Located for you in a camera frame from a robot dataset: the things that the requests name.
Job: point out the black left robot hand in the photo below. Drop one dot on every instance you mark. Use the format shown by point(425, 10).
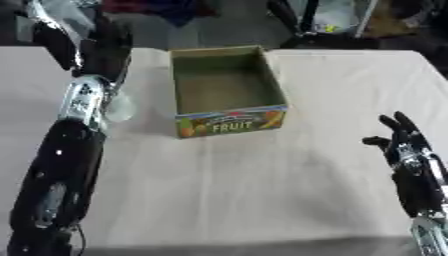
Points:
point(105, 50)

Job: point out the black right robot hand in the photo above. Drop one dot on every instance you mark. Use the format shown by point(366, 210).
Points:
point(415, 186)

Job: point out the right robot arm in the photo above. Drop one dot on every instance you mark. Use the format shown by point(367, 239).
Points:
point(430, 236)

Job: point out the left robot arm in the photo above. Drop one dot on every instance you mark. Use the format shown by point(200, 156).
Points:
point(61, 166)

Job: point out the cardboard box with green inside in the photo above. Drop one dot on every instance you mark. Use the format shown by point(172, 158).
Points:
point(224, 86)

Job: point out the tan cardboard box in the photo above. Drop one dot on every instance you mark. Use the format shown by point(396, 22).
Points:
point(391, 20)

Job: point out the dark blue bag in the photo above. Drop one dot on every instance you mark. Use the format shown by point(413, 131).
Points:
point(169, 8)

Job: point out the black tripod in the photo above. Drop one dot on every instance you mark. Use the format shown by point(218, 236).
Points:
point(303, 23)

